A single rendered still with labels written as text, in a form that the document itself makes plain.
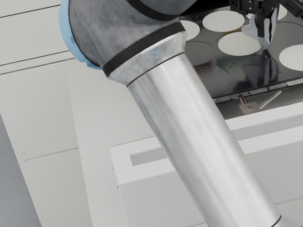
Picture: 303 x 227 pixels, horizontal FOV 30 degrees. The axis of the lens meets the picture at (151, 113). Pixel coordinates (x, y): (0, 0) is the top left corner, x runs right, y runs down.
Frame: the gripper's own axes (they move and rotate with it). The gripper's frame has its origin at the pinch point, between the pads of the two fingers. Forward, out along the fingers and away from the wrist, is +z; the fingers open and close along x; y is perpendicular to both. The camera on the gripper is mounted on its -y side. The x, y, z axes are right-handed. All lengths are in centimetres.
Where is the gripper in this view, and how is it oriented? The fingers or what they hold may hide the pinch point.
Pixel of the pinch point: (268, 44)
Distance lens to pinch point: 127.1
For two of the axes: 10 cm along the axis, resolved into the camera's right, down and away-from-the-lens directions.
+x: -5.6, 5.7, -6.0
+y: -8.2, -2.8, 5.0
